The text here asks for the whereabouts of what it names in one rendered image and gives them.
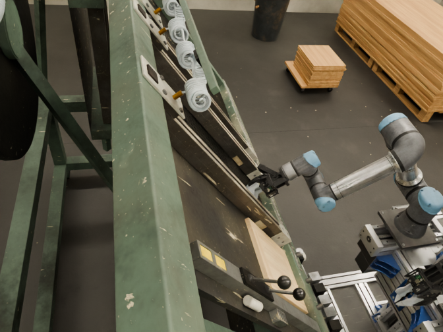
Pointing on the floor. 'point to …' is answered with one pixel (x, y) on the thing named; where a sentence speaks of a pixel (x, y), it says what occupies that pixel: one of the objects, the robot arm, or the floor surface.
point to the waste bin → (268, 19)
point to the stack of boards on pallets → (399, 47)
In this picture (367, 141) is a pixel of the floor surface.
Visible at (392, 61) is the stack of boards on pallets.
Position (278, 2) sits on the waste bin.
